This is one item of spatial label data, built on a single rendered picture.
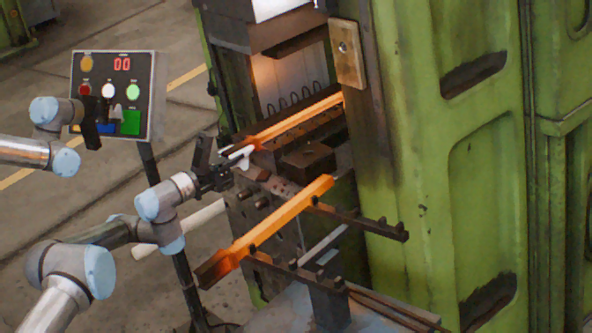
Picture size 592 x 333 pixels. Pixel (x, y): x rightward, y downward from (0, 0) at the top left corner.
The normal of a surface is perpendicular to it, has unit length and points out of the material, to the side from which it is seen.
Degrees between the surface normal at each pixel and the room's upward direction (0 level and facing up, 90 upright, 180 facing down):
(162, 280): 0
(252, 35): 90
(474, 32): 89
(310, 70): 90
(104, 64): 60
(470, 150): 90
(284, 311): 0
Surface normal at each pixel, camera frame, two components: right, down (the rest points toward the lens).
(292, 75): 0.63, 0.29
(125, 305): -0.17, -0.86
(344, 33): -0.76, 0.43
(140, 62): -0.45, 0.01
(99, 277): 0.97, -0.06
